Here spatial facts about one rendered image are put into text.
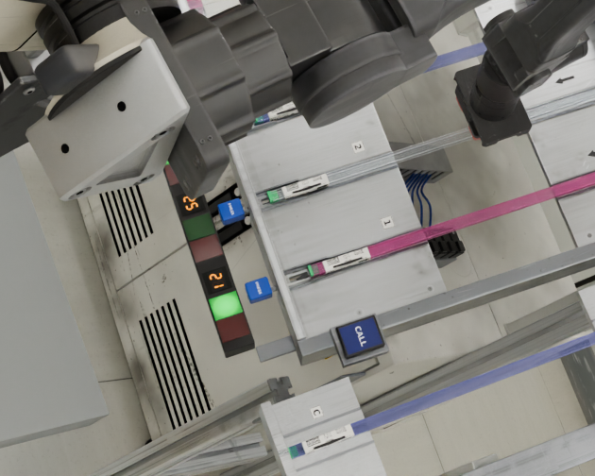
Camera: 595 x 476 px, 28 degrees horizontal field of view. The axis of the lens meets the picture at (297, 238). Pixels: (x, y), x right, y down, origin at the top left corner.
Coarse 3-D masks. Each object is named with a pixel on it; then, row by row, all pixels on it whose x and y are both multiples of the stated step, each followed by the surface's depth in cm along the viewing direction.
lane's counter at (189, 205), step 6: (180, 198) 153; (186, 198) 153; (198, 198) 153; (180, 204) 153; (186, 204) 153; (192, 204) 153; (198, 204) 153; (180, 210) 153; (186, 210) 153; (192, 210) 153; (198, 210) 153
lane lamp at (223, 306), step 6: (228, 294) 150; (234, 294) 150; (210, 300) 149; (216, 300) 149; (222, 300) 149; (228, 300) 149; (234, 300) 149; (216, 306) 149; (222, 306) 149; (228, 306) 149; (234, 306) 149; (240, 306) 149; (216, 312) 149; (222, 312) 149; (228, 312) 149; (234, 312) 149; (240, 312) 149; (216, 318) 149
